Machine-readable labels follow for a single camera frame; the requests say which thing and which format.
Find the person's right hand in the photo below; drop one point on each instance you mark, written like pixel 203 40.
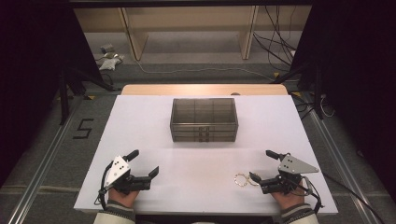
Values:
pixel 289 199

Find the beige wooden furniture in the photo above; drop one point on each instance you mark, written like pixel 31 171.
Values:
pixel 186 18

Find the small grey box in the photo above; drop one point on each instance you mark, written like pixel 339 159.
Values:
pixel 107 48

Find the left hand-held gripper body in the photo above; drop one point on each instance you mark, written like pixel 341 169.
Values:
pixel 134 183

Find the white cloth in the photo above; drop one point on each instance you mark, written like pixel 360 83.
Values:
pixel 109 63

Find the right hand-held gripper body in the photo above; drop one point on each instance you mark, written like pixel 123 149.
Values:
pixel 289 166

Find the black tripod stand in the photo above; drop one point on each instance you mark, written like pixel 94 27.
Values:
pixel 317 93
pixel 63 99

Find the black curtain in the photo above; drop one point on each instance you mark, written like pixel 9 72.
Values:
pixel 31 62
pixel 358 62

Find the person's left hand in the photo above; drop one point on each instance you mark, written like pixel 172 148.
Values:
pixel 123 199

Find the smoky transparent drawer organizer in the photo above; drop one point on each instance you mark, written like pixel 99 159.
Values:
pixel 186 109

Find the aluminium rail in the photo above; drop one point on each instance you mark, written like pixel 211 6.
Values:
pixel 339 161
pixel 40 174

